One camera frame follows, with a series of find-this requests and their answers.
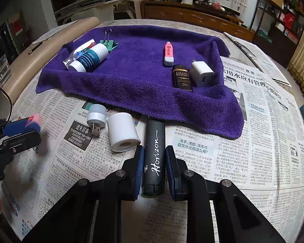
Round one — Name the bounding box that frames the large newspaper spread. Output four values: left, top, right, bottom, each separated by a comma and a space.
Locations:
0, 71, 304, 243

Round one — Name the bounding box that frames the black pen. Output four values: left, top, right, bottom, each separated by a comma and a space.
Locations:
28, 41, 43, 55

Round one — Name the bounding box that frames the pink highlighter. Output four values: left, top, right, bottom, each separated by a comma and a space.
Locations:
164, 42, 175, 66

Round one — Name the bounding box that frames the small orange and blue jar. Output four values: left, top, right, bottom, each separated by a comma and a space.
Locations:
25, 114, 43, 133

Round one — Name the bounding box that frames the white paper booklet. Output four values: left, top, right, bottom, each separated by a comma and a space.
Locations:
32, 20, 79, 43

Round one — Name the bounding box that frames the long black box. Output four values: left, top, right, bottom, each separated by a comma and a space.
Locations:
142, 120, 166, 196

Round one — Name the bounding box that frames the grey folded table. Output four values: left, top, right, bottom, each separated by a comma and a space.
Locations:
54, 0, 136, 23

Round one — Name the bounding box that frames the black cable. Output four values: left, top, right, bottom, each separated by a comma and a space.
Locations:
0, 85, 13, 122

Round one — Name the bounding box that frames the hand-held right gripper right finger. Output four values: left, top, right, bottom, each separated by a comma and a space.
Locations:
165, 145, 287, 243

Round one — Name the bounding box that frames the folded newspaper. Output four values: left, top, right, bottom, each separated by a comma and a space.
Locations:
223, 32, 292, 88

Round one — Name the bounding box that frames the black and gold box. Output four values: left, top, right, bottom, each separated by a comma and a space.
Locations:
173, 64, 194, 93

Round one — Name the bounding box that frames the newspaper sheet with bold headline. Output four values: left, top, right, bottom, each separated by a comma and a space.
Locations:
166, 56, 304, 191

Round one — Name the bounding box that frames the purple towel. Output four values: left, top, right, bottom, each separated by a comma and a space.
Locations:
35, 25, 245, 140

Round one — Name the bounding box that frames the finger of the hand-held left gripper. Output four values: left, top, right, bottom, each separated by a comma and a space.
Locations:
0, 130, 43, 159
0, 118, 28, 137

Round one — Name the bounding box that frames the white charger plug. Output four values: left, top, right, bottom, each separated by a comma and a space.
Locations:
190, 60, 215, 87

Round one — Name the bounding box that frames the white and blue bottle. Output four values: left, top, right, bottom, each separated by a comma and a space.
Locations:
68, 43, 109, 72

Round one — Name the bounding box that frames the dark shelf unit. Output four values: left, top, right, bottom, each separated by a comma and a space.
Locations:
252, 0, 304, 67

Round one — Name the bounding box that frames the white usb night light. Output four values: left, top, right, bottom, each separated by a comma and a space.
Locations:
87, 104, 107, 136

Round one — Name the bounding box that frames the green binder clip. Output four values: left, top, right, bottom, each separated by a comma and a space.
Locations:
99, 30, 119, 53

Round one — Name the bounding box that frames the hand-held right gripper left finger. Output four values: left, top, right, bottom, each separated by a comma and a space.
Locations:
23, 145, 145, 243

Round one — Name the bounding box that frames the beige side table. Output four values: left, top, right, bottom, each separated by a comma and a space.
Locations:
2, 17, 100, 104

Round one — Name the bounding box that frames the clear plastic bottle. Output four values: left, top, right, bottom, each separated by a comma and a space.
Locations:
63, 39, 97, 70

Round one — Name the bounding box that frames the wooden tv cabinet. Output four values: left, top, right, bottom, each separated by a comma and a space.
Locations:
141, 0, 256, 42

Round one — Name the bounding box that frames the white tape roll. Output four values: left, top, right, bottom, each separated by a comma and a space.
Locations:
107, 112, 140, 152

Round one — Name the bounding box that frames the clear drinking glass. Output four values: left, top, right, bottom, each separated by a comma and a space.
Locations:
0, 54, 11, 85

